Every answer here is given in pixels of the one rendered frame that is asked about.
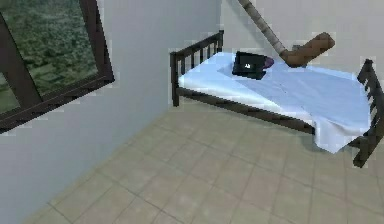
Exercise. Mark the dark wooden bed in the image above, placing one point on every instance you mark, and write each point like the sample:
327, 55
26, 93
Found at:
240, 106

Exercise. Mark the black laptop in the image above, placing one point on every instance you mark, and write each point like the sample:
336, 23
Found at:
248, 65

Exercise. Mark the purple round object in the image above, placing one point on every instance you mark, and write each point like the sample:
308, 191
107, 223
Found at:
269, 61

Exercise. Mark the pale blue bed sheet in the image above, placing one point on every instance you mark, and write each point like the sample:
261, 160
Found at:
300, 93

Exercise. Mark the brown hockey stick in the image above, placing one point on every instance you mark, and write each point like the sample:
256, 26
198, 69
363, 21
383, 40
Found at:
300, 55

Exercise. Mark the dark framed window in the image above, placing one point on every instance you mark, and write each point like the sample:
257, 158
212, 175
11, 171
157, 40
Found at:
50, 43

